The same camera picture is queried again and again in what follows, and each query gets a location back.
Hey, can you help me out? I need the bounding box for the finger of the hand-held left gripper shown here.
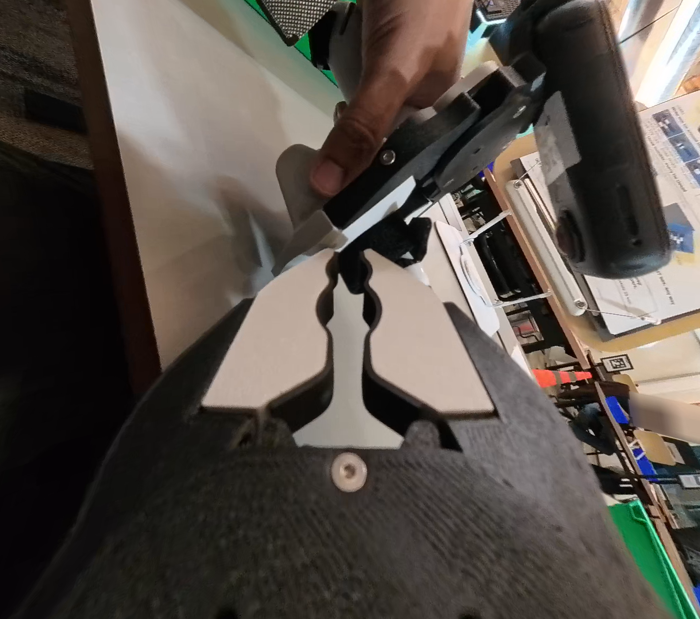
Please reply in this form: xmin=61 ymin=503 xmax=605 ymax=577
xmin=332 ymin=175 xmax=417 ymax=250
xmin=272 ymin=211 xmax=349 ymax=275

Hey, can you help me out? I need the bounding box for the printed instruction sheet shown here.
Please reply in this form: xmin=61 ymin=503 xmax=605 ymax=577
xmin=520 ymin=97 xmax=700 ymax=336

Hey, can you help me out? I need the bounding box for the orange traffic cone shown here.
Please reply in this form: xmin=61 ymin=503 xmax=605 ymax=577
xmin=533 ymin=368 xmax=594 ymax=388

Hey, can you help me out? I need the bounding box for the black hook-and-loop strap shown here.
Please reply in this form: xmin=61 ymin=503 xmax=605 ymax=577
xmin=336 ymin=217 xmax=433 ymax=295

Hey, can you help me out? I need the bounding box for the person's left hand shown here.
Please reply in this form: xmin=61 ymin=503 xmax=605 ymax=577
xmin=309 ymin=0 xmax=483 ymax=199

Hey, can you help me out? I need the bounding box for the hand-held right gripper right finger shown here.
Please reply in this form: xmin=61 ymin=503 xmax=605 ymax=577
xmin=361 ymin=250 xmax=498 ymax=420

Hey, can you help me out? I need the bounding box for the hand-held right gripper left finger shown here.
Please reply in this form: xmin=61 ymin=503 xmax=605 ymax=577
xmin=199 ymin=249 xmax=338 ymax=432

